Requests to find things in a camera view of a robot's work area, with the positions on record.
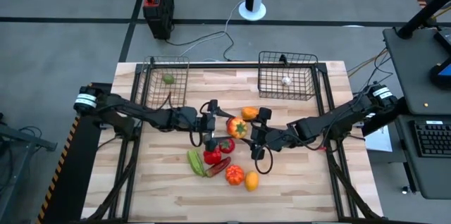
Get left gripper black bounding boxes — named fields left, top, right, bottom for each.
left=178, top=99, right=235, bottom=153

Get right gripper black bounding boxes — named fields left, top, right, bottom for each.
left=241, top=107, right=295, bottom=161

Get orange persimmon green calyx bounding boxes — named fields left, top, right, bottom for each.
left=226, top=116, right=249, bottom=139

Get red tomato green stem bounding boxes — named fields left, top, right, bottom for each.
left=218, top=138, right=236, bottom=154

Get red bell pepper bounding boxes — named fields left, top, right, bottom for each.
left=203, top=146, right=223, bottom=166

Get long red green chili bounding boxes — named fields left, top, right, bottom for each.
left=204, top=156, right=233, bottom=178

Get orange yellow citrus fruit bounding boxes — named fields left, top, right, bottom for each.
left=244, top=170, right=260, bottom=192

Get orange ribbed pumpkin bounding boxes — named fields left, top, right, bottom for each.
left=225, top=164, right=245, bottom=187

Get white paper sheet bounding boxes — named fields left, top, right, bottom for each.
left=364, top=125, right=394, bottom=153

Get black red battery box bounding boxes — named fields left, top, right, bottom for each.
left=142, top=0, right=175, bottom=41

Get grey desk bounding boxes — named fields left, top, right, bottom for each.
left=383, top=26, right=451, bottom=200

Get black keyboard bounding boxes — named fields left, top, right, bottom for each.
left=412, top=120, right=451, bottom=158

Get grey metal cart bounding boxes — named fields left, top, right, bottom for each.
left=0, top=111, right=58, bottom=224

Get black blue desk device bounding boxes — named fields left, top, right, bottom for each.
left=428, top=56, right=451, bottom=90

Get black diagonal pole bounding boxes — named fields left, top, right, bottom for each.
left=396, top=0, right=451, bottom=40

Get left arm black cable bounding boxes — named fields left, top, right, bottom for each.
left=189, top=129, right=205, bottom=148

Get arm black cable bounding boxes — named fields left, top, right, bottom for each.
left=189, top=129, right=205, bottom=148
left=254, top=142, right=275, bottom=175

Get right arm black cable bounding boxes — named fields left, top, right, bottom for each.
left=254, top=142, right=275, bottom=175

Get black table frame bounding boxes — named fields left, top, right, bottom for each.
left=81, top=61, right=385, bottom=223

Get black wire basket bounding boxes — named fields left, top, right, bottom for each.
left=257, top=51, right=319, bottom=101

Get bronze wire basket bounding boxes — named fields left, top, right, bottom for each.
left=140, top=55, right=190, bottom=111

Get black floor cable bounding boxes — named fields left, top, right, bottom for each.
left=164, top=30, right=244, bottom=62

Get white floor cable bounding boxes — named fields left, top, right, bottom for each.
left=178, top=0, right=246, bottom=58

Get yellow desk cables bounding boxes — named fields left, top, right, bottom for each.
left=347, top=48, right=388, bottom=73

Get black desk cables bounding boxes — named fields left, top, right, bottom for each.
left=354, top=50, right=395, bottom=93

